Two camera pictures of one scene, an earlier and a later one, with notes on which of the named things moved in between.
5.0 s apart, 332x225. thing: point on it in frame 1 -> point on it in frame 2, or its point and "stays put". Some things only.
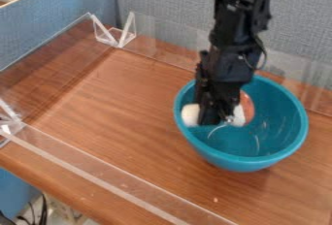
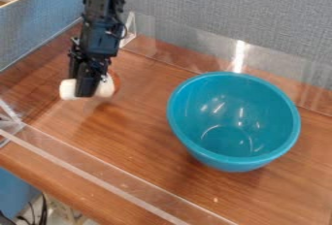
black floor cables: [44, 218] stays put
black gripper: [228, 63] -> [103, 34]
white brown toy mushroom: [238, 119] -> [105, 90]
